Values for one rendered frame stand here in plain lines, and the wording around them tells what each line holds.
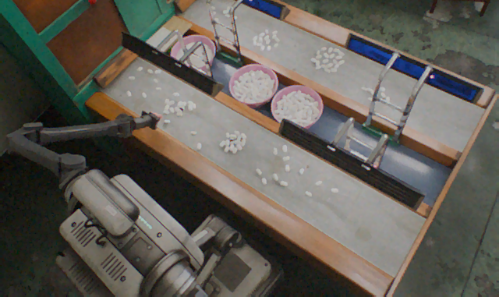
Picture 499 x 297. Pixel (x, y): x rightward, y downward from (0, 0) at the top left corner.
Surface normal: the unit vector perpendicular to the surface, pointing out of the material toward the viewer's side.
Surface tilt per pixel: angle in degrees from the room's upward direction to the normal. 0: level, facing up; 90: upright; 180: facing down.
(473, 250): 0
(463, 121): 0
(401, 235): 0
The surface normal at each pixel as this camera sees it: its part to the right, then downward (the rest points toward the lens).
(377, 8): -0.11, -0.52
